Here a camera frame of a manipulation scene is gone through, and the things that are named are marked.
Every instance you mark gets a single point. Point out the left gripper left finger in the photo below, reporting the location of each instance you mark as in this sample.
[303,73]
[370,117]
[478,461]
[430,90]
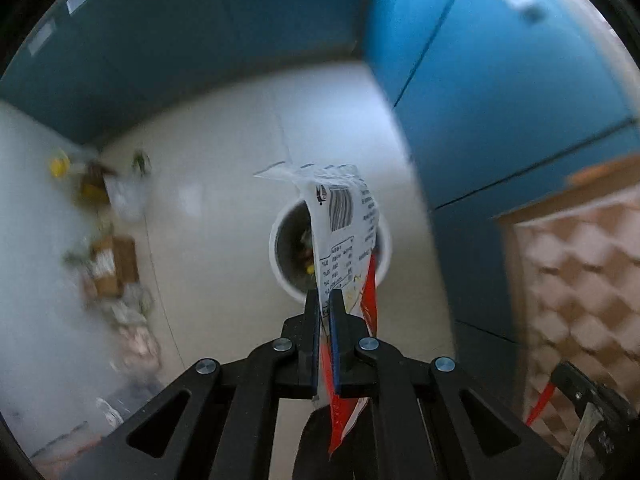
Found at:
[299,377]

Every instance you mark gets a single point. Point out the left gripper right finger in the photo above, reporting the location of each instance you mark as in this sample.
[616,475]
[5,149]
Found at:
[352,376]

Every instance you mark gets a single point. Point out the red chili pepper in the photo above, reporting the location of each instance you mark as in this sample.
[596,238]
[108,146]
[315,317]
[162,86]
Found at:
[543,400]

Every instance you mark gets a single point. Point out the red white food packet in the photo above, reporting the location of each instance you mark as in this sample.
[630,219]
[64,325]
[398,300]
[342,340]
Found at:
[343,224]

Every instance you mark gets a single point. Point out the white round trash bin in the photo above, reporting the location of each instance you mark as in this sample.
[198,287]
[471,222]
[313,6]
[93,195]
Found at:
[290,250]

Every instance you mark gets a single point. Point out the blue kitchen cabinets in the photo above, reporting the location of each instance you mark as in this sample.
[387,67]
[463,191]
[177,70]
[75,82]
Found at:
[453,111]

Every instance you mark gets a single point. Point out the person's black trouser leg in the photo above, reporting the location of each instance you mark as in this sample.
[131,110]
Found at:
[355,458]

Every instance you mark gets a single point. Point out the crumpled plastic bags on floor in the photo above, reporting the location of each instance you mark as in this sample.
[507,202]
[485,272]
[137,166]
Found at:
[139,355]

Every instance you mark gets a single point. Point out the checkered brown tablecloth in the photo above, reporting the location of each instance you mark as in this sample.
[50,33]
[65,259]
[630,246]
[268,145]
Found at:
[572,261]

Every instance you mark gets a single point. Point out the brown cardboard box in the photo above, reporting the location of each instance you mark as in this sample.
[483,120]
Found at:
[112,265]

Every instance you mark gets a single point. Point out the clear plastic bag with greens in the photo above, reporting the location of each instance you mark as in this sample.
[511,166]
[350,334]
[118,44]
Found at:
[129,193]

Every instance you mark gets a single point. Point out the yellow-capped oil bottle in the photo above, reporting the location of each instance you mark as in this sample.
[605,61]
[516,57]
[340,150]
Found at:
[87,176]

